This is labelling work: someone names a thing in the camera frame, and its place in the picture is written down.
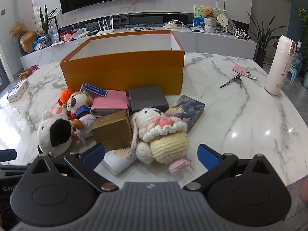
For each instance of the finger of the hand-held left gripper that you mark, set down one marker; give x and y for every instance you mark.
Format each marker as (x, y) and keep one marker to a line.
(7, 155)

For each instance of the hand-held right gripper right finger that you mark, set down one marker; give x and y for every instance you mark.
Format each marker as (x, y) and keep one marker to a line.
(208, 159)

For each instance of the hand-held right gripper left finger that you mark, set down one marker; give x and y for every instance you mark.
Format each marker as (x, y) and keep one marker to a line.
(92, 157)

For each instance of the white floral paper box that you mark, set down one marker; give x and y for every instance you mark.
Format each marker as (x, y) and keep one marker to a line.
(118, 164)

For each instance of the gold gift box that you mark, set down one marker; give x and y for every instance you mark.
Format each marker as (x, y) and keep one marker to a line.
(110, 127)

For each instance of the white crochet bunny doll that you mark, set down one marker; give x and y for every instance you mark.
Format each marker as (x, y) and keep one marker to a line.
(166, 144)

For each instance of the white and black plush cat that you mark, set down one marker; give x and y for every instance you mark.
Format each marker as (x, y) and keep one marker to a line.
(48, 130)

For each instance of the dark illustrated box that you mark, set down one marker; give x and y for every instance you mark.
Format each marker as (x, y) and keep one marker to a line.
(190, 108)

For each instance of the plush dog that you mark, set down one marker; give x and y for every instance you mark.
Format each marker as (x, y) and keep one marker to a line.
(77, 101)

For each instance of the blue rectangular tag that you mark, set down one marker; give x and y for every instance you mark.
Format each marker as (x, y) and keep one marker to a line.
(92, 90)

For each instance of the orange cardboard box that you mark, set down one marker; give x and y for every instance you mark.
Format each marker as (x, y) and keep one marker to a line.
(120, 69)

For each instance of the pink leather wallet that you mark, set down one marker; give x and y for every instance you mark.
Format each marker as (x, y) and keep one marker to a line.
(108, 101)

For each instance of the small white carton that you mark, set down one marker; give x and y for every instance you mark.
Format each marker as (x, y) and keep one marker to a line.
(18, 91)

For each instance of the grey gift box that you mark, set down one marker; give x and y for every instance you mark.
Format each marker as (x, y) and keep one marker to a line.
(146, 98)

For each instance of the small scissors with keys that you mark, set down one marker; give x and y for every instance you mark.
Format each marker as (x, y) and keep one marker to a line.
(228, 81)

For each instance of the red and green feather toy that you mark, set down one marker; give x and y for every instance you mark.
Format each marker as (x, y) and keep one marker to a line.
(30, 71)

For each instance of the pink flat packet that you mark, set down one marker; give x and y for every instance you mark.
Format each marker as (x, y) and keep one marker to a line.
(240, 69)

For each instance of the white thermos bottle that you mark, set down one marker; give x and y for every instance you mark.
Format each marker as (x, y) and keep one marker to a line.
(276, 72)

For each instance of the gold round vase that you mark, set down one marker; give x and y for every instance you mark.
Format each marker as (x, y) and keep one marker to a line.
(27, 42)

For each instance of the blue snack bags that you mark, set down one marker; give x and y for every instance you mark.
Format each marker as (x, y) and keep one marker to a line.
(38, 43)

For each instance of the potted plant in black pot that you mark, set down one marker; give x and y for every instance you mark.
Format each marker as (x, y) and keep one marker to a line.
(261, 55)

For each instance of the pink small plush item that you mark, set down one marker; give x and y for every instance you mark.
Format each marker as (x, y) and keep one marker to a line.
(67, 37)

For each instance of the green plant in glass vase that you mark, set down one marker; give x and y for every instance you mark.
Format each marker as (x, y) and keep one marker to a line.
(47, 39)

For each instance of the white plastic holder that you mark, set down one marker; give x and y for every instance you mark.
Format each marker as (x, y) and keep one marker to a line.
(79, 33)

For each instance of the white wifi router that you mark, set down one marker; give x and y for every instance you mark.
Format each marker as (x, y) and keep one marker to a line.
(104, 31)

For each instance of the dried flower bunch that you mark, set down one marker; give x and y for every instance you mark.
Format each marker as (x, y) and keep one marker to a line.
(16, 28)

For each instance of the black and white cow toy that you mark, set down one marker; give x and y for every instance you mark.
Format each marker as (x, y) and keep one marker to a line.
(241, 35)

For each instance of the grey laptop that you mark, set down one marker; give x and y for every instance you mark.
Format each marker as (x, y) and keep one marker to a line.
(196, 28)

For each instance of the white knitted pot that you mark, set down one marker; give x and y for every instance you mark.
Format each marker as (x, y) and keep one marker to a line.
(209, 26)

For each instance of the decorative round plate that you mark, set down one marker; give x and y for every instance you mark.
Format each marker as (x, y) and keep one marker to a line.
(232, 26)

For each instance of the blue water jug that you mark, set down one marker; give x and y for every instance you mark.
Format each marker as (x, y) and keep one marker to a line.
(298, 57)

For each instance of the green and blue painting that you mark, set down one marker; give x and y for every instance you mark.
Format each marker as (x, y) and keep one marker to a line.
(198, 19)

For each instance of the small round paper fan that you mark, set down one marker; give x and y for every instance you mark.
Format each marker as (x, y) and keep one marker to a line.
(222, 19)

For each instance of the brown teddy bear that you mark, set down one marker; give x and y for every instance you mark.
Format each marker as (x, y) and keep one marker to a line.
(208, 13)

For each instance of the climbing green plant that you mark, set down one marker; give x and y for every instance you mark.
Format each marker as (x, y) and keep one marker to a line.
(299, 14)

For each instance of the black picture frame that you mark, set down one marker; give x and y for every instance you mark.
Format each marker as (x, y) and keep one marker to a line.
(54, 31)

